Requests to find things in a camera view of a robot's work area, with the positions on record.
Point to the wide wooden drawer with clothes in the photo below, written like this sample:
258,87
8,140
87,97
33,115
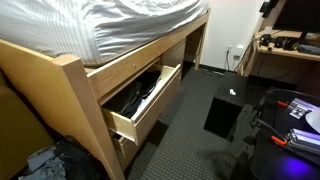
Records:
156,106

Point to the white garment in drawer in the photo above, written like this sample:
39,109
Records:
147,97

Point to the dark clothes in drawer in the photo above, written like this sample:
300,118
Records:
133,96

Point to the wooden drawer, barely open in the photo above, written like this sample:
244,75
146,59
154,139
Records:
126,150

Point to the wooden under-bed cabinet panel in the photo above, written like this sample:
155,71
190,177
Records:
174,53

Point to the black box stool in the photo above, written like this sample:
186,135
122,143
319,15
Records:
223,113

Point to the small white object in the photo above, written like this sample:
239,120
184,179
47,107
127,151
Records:
232,92

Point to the mattress with white sheet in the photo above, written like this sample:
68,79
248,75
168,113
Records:
100,23

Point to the pile of dark clothes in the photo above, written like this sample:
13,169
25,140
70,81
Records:
78,160

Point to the wooden desk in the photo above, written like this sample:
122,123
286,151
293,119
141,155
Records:
283,54

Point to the black gadget on desk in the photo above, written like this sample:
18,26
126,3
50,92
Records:
285,43

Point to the black mounted device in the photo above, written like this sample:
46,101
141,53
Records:
266,7

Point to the grey clothes pile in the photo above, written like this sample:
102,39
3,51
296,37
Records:
45,165

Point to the brown wooden cabinet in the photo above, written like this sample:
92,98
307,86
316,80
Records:
20,133

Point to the dark grey flat device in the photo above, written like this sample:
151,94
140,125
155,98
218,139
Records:
308,49

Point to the black monitor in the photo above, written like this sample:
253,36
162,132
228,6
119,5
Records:
296,15

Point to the white wall outlet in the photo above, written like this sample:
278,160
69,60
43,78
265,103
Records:
228,48

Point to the white wall plate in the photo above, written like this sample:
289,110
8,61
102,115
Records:
238,50

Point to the wooden bed frame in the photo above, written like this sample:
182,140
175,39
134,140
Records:
71,100

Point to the short aluminium extrusion rail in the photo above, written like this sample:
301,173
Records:
301,108

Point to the long aluminium extrusion rail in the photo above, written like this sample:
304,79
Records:
305,141

